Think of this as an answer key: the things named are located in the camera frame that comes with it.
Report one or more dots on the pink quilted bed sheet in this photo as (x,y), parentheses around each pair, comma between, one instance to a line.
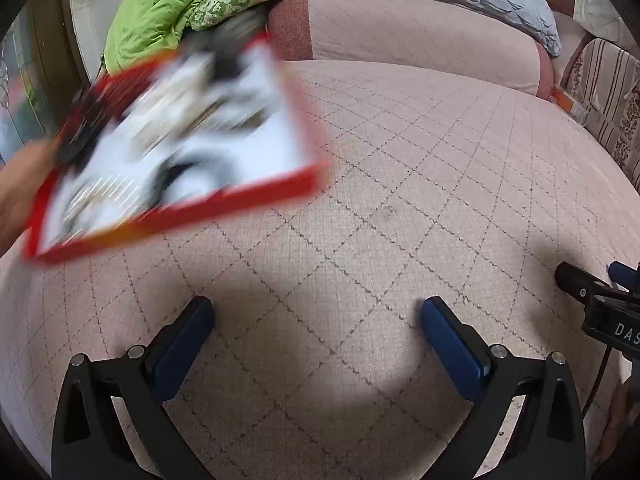
(400,210)

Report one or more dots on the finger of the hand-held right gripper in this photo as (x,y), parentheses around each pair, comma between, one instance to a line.
(575,282)
(625,275)

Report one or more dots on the red cardboard tray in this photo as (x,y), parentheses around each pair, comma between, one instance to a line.
(250,125)

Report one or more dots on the orange packet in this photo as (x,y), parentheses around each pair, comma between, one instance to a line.
(567,102)

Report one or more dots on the wooden door with glass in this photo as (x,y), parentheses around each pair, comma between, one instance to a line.
(25,85)

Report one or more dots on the person's bare leg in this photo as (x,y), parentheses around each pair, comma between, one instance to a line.
(622,425)

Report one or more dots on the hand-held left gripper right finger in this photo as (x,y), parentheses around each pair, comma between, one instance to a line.
(450,345)

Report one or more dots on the striped beige cloth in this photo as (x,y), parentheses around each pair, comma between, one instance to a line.
(610,100)

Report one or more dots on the green quilt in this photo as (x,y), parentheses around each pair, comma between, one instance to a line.
(150,10)

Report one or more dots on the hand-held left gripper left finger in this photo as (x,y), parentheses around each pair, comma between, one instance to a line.
(185,345)

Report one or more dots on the pink bolster cushion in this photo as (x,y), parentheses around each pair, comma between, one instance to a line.
(400,35)

